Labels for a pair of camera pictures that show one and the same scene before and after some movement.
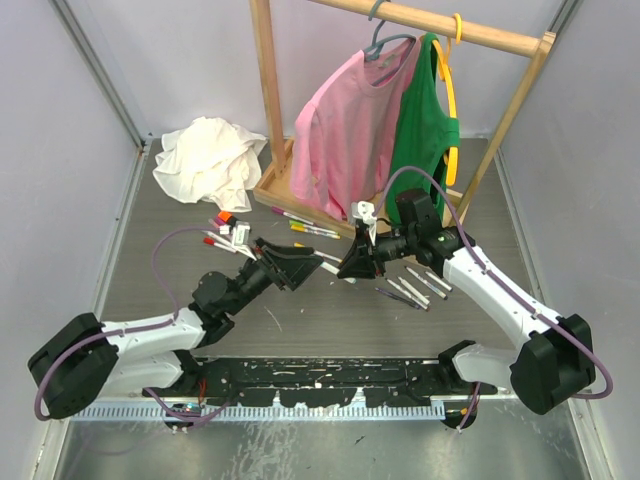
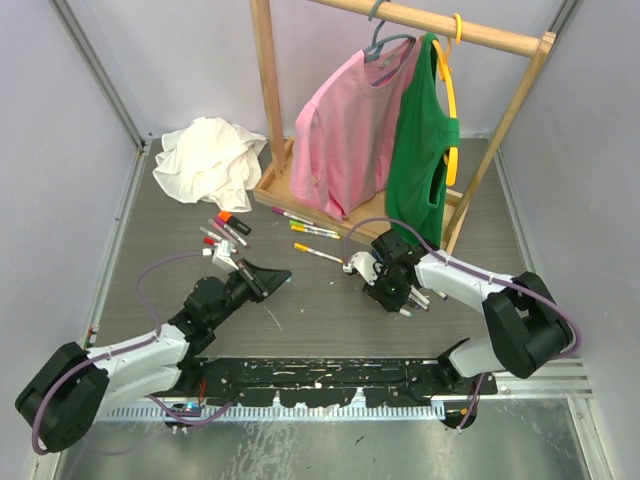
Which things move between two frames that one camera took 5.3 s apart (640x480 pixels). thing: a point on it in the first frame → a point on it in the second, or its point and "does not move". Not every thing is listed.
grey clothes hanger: x=372 y=53 does not move
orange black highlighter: x=227 y=216 does not move
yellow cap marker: x=327 y=256 does not move
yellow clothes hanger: x=446 y=73 does not move
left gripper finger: x=284 y=250 → x=255 y=274
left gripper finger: x=295 y=270 → x=268 y=281
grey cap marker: x=414 y=291 does not move
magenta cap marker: x=280 y=210 does not move
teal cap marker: x=333 y=269 → x=406 y=312
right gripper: x=360 y=263 → x=391 y=303
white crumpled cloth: x=213 y=161 does not move
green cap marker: x=313 y=227 does not move
